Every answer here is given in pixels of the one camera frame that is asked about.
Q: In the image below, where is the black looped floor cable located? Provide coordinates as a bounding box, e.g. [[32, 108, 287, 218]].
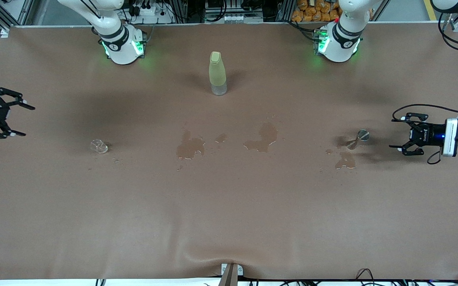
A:
[[356, 269, 375, 286]]

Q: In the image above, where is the clear glass beaker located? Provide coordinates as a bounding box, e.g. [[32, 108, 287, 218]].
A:
[[91, 139, 109, 154]]

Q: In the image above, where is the metal double jigger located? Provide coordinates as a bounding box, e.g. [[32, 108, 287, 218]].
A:
[[346, 130, 370, 150]]

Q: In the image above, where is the green sleeved glass bottle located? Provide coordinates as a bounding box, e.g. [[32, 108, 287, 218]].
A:
[[209, 51, 228, 96]]

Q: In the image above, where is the orange snack bags pile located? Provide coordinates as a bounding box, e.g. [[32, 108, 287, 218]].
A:
[[291, 0, 345, 22]]

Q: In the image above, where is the brown table mat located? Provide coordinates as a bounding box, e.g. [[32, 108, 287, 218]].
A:
[[0, 22, 458, 280]]

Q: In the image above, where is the white power strip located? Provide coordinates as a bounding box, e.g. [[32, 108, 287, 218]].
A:
[[134, 5, 174, 24]]

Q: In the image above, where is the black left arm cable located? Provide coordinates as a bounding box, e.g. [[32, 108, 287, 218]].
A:
[[391, 12, 458, 165]]

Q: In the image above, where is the metal table edge bracket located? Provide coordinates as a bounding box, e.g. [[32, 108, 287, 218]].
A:
[[221, 263, 244, 286]]

